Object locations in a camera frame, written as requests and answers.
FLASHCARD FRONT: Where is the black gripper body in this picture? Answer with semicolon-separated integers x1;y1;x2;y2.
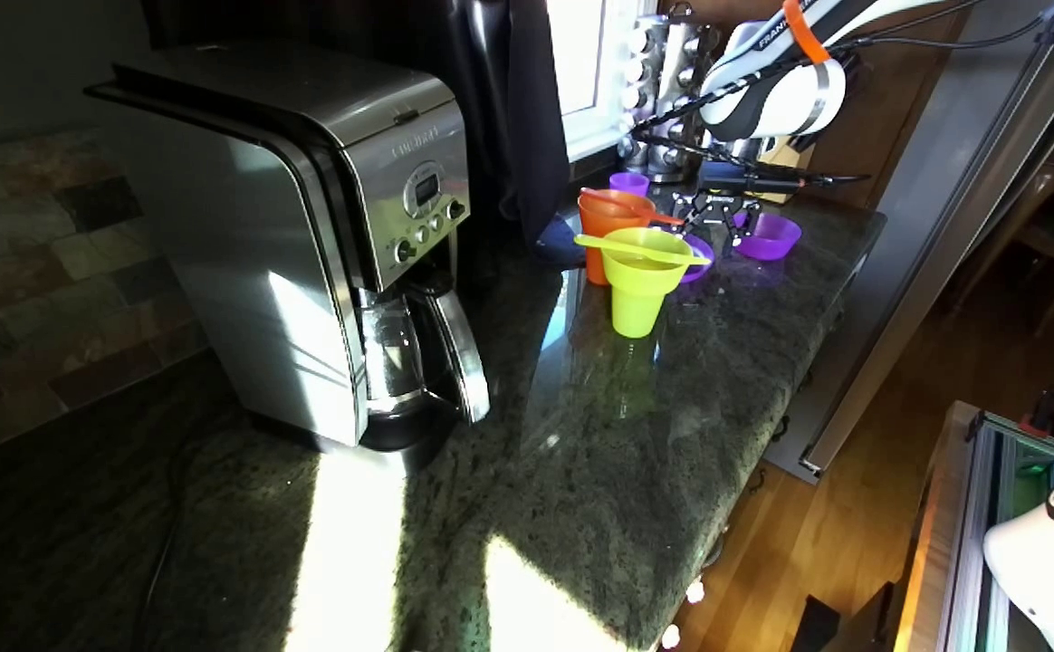
632;122;807;218

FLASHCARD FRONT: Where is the purple plastic cup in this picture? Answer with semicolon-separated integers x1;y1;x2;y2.
609;170;648;197

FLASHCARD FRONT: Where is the purple plastic plate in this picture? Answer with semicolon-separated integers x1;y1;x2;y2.
680;236;713;287

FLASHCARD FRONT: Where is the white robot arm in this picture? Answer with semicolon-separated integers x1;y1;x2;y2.
632;0;1054;156

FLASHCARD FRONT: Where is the purple plastic bowl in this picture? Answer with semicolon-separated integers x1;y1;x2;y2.
734;212;805;263

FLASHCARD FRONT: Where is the green plastic spoon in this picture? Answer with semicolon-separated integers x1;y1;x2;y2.
575;230;691;269

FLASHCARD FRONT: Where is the green plastic cup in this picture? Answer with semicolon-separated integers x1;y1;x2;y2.
602;227;689;339

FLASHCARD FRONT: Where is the orange plastic spoon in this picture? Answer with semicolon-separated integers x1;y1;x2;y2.
580;188;686;227

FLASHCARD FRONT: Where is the orange plastic cup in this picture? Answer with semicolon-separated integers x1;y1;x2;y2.
575;188;658;236

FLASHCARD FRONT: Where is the chrome spice rack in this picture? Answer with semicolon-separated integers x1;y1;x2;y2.
619;11;707;183

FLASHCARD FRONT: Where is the dark hanging cloth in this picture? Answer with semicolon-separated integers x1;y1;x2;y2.
451;0;568;239

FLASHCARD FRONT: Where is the glass coffee carafe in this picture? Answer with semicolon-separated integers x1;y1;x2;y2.
363;287;493;451

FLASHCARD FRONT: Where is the silver coffee maker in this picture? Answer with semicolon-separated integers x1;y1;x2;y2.
86;38;473;447

